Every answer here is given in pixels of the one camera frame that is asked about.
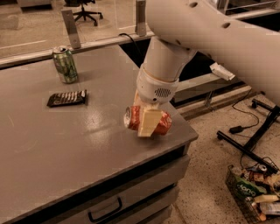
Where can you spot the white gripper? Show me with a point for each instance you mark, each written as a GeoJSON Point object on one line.
{"type": "Point", "coordinates": [152, 87]}

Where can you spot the red coke can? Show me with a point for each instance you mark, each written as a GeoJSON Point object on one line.
{"type": "Point", "coordinates": [132, 117]}

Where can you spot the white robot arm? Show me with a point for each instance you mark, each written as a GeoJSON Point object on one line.
{"type": "Point", "coordinates": [181, 29]}

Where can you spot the green soda can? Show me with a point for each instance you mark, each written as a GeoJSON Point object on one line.
{"type": "Point", "coordinates": [64, 63]}

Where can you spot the dark chocolate bar wrapper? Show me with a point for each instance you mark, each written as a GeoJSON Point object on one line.
{"type": "Point", "coordinates": [67, 99]}

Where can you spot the white plastic packet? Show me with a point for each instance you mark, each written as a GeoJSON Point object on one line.
{"type": "Point", "coordinates": [221, 72]}

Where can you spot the black office chair left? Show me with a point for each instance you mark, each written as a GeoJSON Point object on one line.
{"type": "Point", "coordinates": [83, 13]}

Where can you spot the green snack bag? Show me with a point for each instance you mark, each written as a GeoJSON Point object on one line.
{"type": "Point", "coordinates": [246, 188]}

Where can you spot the metal railing post middle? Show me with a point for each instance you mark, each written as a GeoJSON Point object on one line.
{"type": "Point", "coordinates": [140, 18]}

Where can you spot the metal railing post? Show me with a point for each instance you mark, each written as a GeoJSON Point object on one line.
{"type": "Point", "coordinates": [140, 18]}
{"type": "Point", "coordinates": [71, 29]}

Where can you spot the grey drawer with black handle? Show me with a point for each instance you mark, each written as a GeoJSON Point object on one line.
{"type": "Point", "coordinates": [143, 200]}

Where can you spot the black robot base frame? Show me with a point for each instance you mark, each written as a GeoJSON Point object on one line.
{"type": "Point", "coordinates": [247, 148]}

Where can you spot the metal railing post left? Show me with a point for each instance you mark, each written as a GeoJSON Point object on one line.
{"type": "Point", "coordinates": [71, 29]}

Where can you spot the wire basket of snacks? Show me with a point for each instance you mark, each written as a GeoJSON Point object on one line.
{"type": "Point", "coordinates": [261, 208]}

